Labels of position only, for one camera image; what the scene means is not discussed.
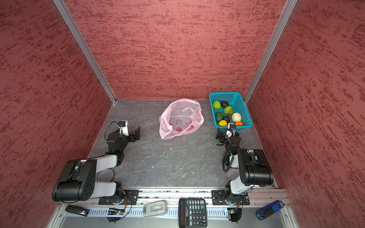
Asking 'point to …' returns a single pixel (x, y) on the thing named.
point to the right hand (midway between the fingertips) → (224, 130)
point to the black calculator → (192, 213)
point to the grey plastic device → (157, 208)
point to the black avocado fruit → (224, 104)
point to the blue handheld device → (268, 208)
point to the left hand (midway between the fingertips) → (133, 129)
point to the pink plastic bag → (180, 117)
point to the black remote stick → (77, 210)
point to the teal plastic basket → (235, 100)
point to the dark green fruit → (219, 116)
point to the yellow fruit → (223, 123)
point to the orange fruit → (238, 123)
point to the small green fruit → (216, 105)
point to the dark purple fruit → (227, 118)
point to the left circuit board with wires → (115, 215)
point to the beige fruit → (236, 117)
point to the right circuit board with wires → (235, 213)
